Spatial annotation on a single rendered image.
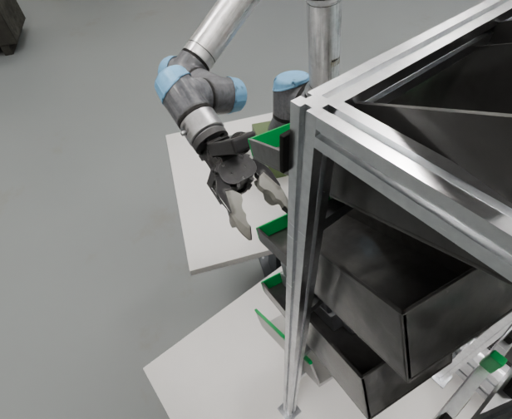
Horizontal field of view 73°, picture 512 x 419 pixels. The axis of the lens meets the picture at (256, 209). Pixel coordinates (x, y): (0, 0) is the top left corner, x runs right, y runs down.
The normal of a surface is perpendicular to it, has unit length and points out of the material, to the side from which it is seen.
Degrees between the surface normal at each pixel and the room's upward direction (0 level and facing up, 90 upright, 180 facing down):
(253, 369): 0
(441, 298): 65
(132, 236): 0
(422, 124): 90
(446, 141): 90
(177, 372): 0
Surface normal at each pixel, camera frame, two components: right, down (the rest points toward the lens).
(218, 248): -0.05, -0.65
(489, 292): 0.40, 0.32
